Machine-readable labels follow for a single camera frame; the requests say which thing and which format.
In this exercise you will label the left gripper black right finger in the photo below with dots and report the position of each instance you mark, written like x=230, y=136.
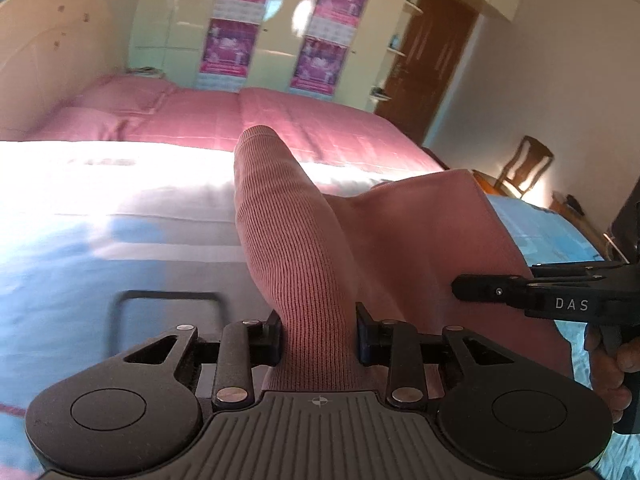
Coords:
x=396, y=346

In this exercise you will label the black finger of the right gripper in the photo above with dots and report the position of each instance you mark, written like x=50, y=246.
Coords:
x=487, y=289
x=574, y=270

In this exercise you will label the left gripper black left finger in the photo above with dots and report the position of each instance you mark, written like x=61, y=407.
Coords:
x=243, y=346

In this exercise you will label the pink long sleeve shirt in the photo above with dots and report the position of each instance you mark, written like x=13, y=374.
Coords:
x=394, y=249

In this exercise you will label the person right hand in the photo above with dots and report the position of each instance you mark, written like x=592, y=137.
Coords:
x=607, y=373

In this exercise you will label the brown wooden chair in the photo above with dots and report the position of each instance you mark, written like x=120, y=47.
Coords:
x=521, y=173

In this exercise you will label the pink quilt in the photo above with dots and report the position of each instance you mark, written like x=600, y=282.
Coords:
x=315, y=131

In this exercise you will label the brown wooden door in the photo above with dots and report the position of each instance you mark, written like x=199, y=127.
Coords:
x=433, y=44

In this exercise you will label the pink pillow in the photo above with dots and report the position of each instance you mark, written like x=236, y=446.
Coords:
x=105, y=110

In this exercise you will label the lower right purple poster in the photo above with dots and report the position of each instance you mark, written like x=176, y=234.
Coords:
x=318, y=68

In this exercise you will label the lower left purple poster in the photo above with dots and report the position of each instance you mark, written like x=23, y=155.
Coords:
x=229, y=46

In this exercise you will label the cream glossy wardrobe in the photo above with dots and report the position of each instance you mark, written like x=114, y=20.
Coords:
x=170, y=35

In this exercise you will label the cream wooden headboard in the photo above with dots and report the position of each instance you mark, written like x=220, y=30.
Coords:
x=51, y=50

